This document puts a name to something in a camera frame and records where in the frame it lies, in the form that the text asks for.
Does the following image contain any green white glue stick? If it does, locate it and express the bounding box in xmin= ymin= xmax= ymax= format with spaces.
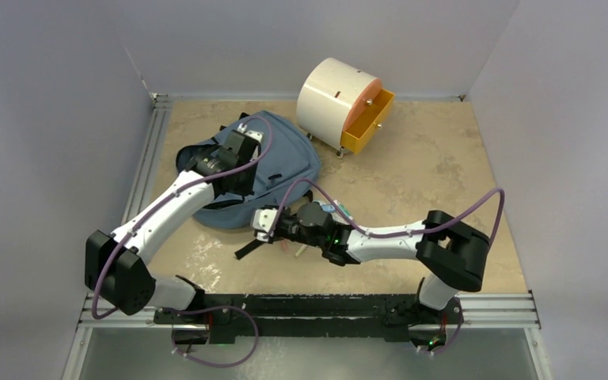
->
xmin=334 ymin=199 xmax=353 ymax=220

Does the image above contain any blue backpack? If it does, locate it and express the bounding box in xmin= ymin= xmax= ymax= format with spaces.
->
xmin=175 ymin=110 xmax=321 ymax=230

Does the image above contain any white marker pen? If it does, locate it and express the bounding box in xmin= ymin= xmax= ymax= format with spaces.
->
xmin=295 ymin=245 xmax=308 ymax=257

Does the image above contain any blister pack with blue items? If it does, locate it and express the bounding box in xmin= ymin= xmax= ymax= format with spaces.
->
xmin=314 ymin=199 xmax=343 ymax=220

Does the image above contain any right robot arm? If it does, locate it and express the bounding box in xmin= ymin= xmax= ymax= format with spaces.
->
xmin=251 ymin=202 xmax=491 ymax=322

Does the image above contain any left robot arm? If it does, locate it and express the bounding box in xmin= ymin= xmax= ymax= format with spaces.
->
xmin=84 ymin=123 xmax=272 ymax=324

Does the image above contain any yellow open drawer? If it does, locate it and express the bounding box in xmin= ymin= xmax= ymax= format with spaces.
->
xmin=340 ymin=89 xmax=394 ymax=154

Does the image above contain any cream round drawer cabinet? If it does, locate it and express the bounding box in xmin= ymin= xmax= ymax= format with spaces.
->
xmin=296 ymin=57 xmax=383 ymax=149

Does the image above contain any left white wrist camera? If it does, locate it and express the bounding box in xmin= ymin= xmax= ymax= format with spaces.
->
xmin=236 ymin=122 xmax=264 ymax=143

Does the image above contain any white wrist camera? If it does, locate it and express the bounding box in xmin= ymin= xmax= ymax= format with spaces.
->
xmin=250 ymin=208 xmax=277 ymax=244
xmin=236 ymin=122 xmax=264 ymax=143

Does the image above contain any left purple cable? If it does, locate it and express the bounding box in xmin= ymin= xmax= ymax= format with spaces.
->
xmin=90 ymin=115 xmax=275 ymax=368

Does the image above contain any purple cable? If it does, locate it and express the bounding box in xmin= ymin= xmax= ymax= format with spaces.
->
xmin=90 ymin=115 xmax=275 ymax=368
xmin=269 ymin=178 xmax=507 ymax=358

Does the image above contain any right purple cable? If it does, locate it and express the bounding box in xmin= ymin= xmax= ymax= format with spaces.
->
xmin=269 ymin=178 xmax=507 ymax=358

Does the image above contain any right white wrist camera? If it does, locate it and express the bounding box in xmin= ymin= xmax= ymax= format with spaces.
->
xmin=250 ymin=208 xmax=277 ymax=244

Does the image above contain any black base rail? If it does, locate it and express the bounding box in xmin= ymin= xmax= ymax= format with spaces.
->
xmin=154 ymin=294 xmax=463 ymax=346

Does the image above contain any aluminium frame rail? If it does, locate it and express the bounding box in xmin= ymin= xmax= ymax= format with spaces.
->
xmin=75 ymin=291 xmax=541 ymax=330

